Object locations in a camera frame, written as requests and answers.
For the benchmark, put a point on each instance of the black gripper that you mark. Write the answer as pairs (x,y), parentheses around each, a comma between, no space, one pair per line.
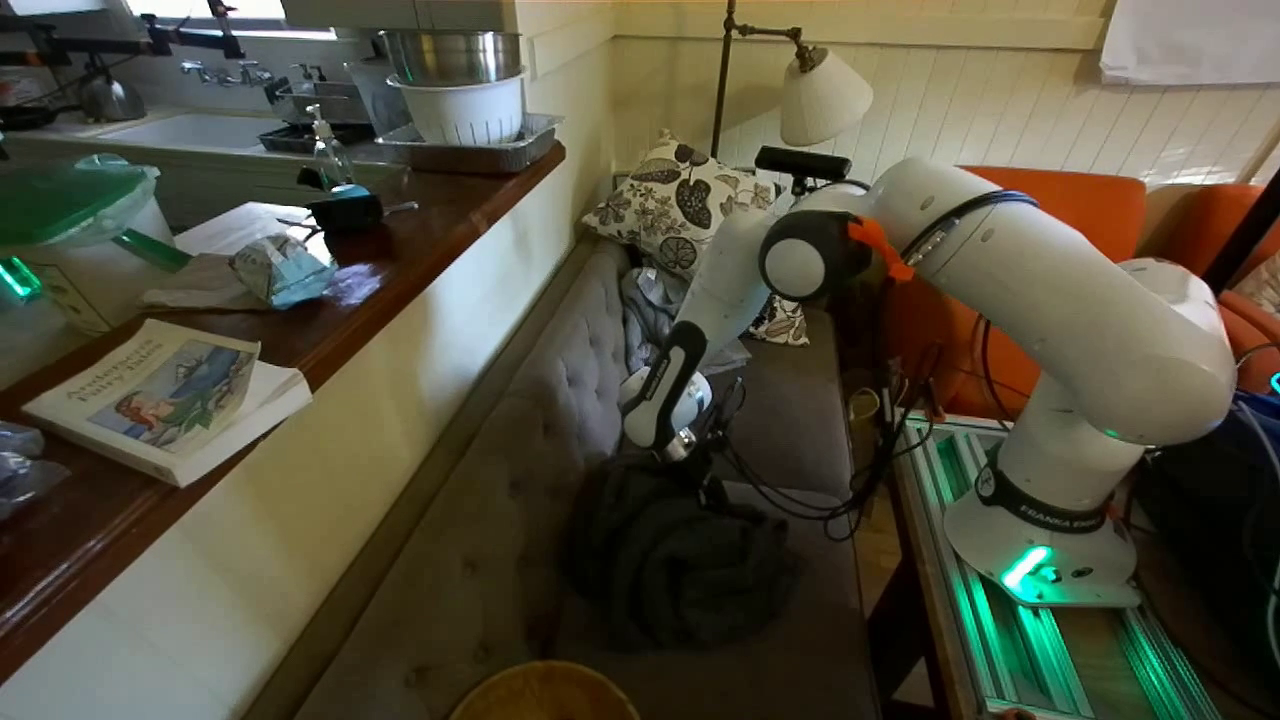
(698,448)

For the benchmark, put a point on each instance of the dark grey knitted blanket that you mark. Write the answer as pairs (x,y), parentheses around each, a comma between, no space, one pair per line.
(683,562)

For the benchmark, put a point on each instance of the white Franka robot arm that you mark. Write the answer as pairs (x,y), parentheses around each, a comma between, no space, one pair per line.
(1064,320)

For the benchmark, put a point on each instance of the pale blue-grey cloth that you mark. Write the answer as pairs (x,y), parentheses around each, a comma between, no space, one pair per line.
(650,306)

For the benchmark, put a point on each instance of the small floral pillow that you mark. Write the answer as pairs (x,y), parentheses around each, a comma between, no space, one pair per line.
(780,326)

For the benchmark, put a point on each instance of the large floral pillow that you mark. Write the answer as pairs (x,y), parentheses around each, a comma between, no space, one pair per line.
(665,203)

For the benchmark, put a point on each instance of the grey tufted sofa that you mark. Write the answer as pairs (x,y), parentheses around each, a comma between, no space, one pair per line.
(453,572)

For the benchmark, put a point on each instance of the round wooden bowl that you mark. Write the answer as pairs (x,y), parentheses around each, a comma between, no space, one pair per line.
(540,695)

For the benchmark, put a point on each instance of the dark wooden counter shelf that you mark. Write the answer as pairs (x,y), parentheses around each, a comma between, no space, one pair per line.
(345,320)

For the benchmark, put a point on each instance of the floor lamp with white shade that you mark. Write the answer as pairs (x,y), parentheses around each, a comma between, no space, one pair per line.
(824,99)

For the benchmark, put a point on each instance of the metal baking tray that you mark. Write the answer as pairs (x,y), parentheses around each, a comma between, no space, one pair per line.
(466,150)

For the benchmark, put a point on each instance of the aluminium robot mounting table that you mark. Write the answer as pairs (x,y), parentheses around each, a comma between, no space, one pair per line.
(1041,654)

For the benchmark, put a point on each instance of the white ribbed bowl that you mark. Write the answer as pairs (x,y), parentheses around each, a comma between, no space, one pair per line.
(462,111)

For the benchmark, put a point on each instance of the dark cup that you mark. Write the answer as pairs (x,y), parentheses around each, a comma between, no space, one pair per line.
(351,220)

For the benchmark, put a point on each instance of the orange armchair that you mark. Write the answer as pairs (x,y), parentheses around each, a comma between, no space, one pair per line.
(1064,203)

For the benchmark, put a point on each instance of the blue face mask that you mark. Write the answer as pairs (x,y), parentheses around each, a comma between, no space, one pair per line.
(282,267)

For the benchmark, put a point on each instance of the stainless steel pot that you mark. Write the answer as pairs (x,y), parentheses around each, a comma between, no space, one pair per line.
(449,55)

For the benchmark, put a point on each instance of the white paper sheet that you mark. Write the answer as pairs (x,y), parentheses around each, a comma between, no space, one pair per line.
(227,233)

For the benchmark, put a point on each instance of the black bag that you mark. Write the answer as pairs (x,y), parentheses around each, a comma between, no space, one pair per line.
(1213,533)

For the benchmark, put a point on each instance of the magazine on counter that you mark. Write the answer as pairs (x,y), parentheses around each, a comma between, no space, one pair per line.
(160,403)

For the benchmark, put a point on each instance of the white hanging cloth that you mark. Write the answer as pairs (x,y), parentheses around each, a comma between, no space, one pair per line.
(1185,41)

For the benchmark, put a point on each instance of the green-lidded plastic container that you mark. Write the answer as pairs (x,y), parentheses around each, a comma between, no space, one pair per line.
(66,226)

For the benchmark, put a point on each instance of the clear plastic bag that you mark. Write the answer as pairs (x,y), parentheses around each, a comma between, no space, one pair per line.
(24,465)

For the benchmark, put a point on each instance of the black kettle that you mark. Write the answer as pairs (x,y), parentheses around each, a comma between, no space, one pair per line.
(111,99)

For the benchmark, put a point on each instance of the black stereo camera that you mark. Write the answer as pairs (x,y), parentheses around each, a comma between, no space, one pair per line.
(803,164)

